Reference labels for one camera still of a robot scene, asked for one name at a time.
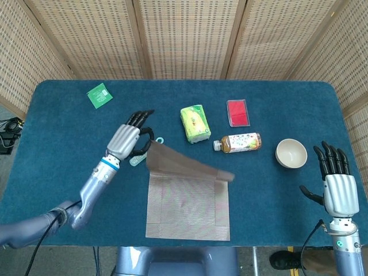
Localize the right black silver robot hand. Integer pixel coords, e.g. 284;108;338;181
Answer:
299;140;360;218

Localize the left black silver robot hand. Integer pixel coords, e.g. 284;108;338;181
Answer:
106;109;156;162

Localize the white bowl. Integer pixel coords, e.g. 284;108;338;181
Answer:
275;138;308;170

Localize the brown woven placemat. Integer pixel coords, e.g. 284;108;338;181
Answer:
145;140;236;242

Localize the mint green brush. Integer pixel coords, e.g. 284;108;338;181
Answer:
129;137;165;167

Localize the green square sachet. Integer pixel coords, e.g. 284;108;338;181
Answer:
86;82;114;110

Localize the blue table cloth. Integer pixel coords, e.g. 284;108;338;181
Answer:
0;79;368;248

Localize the brown trouser leg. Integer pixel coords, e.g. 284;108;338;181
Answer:
301;248;336;270

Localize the yellow green tissue pack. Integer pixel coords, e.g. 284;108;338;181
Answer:
180;105;212;144

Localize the black shoe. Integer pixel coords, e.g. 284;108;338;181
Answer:
269;250;305;271

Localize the metal table leg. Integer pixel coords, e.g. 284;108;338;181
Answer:
251;247;259;276

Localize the tea bottle with label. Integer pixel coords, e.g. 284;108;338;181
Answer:
213;132;263;155

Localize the red ink pad case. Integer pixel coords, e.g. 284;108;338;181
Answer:
226;99;251;128

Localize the woven wooden folding screen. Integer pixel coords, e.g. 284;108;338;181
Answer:
0;0;368;187

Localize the blue-grey robot torso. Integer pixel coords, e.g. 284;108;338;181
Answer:
112;246;241;276

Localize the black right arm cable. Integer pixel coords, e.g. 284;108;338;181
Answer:
298;218;326;276

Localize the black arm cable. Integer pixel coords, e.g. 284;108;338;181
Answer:
24;200;83;276
298;218;326;276

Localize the black floor equipment with cables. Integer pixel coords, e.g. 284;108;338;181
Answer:
0;116;25;155

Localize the dark cable under table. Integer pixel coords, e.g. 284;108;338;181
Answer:
91;246;100;276

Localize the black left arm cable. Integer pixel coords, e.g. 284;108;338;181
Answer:
24;200;83;276

